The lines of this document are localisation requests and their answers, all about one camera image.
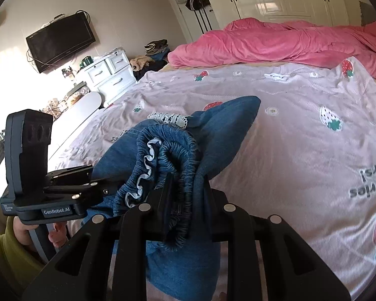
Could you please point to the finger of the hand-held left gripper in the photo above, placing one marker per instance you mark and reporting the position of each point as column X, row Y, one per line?
column 72, row 171
column 81, row 188

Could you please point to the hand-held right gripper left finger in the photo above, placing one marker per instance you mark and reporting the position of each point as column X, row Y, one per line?
column 159, row 213

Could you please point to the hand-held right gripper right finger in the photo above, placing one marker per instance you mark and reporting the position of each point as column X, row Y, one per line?
column 217, row 213

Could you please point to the blue denim pants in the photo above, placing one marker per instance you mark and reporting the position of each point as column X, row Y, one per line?
column 225, row 125

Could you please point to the person's left forearm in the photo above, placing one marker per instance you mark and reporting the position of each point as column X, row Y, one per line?
column 6, row 254

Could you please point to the person's left hand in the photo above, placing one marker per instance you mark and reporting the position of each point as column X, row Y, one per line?
column 58, row 235

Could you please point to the glass snack jar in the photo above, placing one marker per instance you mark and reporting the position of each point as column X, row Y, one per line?
column 78, row 94

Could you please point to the pink strawberry printed blanket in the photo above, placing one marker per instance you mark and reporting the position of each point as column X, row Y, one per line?
column 285, row 163

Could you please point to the white drawer dresser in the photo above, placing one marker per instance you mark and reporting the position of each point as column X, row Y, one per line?
column 112, row 78

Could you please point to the dark green mug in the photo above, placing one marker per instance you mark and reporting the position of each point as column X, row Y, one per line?
column 86, row 61

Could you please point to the beige crumpled cloth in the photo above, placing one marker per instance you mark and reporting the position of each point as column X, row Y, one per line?
column 139, row 62

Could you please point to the pile of folded clothes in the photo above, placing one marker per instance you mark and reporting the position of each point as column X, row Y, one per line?
column 156, row 48

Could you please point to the pink fleece comforter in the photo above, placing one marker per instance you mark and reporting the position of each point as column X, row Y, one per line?
column 269, row 44

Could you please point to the white door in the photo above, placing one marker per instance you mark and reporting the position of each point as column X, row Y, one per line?
column 183, row 22

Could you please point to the white wardrobe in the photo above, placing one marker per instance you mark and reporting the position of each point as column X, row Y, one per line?
column 300, row 3

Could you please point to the black wall television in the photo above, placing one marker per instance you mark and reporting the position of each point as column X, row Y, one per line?
column 59, row 42

